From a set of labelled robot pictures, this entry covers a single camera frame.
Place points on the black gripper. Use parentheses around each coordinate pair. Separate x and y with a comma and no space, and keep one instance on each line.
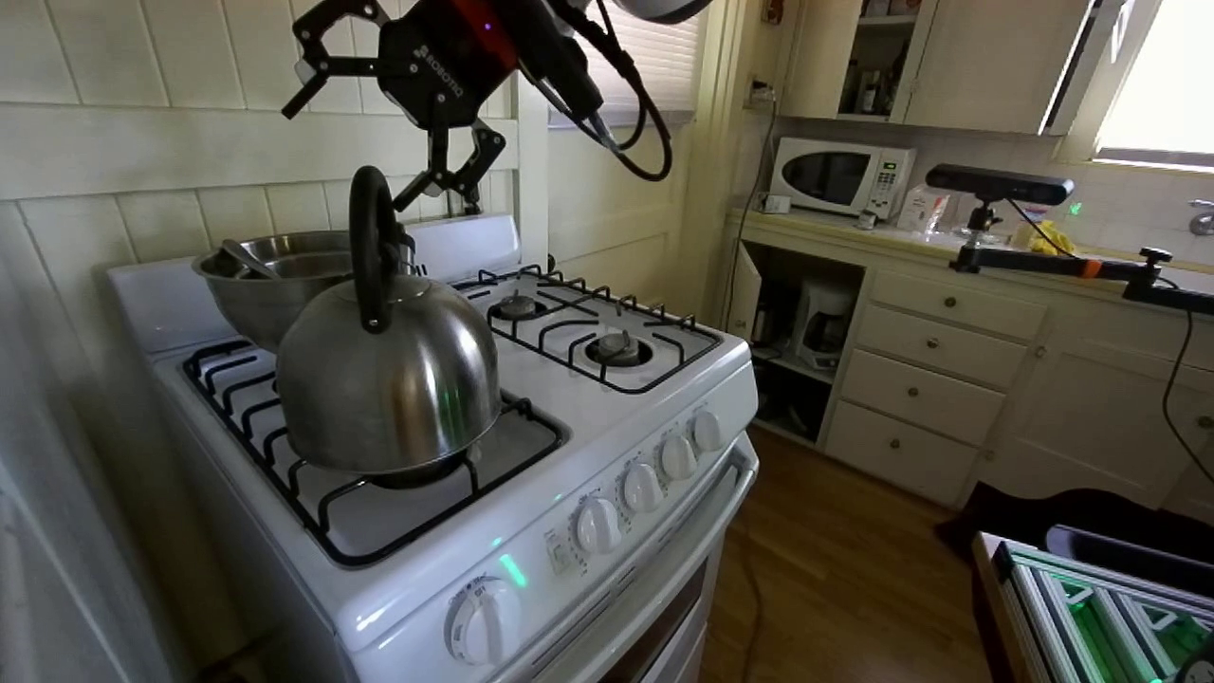
(448,70)

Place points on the silver metal spoon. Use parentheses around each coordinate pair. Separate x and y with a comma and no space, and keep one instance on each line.
(232,263)

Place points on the silver metal bowl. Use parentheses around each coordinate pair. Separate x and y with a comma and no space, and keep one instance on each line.
(252,306)

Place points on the black cast iron stove grate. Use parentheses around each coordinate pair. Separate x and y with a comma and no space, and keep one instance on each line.
(569,330)
(237,380)

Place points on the white gas stove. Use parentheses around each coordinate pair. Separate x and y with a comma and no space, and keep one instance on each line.
(573,419)

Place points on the white stove knob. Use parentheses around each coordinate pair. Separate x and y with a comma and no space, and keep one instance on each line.
(703,429)
(481,621)
(595,522)
(640,483)
(676,458)

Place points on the white microwave oven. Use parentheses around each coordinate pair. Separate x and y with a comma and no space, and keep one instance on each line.
(839,176)

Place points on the white cabinet drawer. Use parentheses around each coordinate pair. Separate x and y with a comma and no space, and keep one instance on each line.
(923,397)
(954,306)
(944,343)
(901,452)

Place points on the small yellow item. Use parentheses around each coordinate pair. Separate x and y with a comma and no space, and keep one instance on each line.
(1052,240)

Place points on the black cloth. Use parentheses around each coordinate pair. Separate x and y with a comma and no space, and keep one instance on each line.
(1012,512)

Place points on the bright window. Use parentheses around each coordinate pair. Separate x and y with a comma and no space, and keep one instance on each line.
(1157,87)

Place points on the white base cabinet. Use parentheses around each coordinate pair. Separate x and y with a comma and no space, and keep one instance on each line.
(1114,380)

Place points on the chrome faucet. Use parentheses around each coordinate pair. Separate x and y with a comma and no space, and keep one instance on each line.
(1200,219)

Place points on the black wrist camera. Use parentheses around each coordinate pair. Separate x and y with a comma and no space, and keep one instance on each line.
(569,70)

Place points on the white upper wall cabinet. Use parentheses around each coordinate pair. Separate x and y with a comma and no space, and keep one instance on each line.
(989,63)

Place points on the black stereo camera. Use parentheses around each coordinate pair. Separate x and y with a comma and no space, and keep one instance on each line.
(998,182)

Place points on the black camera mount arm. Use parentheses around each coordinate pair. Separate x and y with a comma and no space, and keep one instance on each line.
(1075,266)

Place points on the white frame stand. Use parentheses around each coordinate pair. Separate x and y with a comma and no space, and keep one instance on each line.
(1088,614)

